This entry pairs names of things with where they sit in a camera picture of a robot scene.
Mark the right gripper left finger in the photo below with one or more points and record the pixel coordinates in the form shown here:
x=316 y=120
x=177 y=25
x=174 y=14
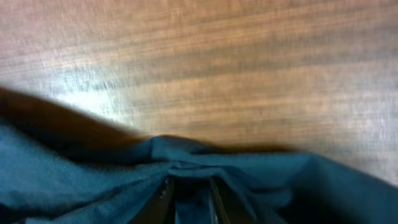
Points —
x=160 y=208

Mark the dark blue denim shorts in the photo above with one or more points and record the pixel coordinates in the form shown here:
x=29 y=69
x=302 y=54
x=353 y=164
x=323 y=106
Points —
x=44 y=180

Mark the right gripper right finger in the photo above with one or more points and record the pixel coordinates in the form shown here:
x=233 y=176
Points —
x=225 y=206

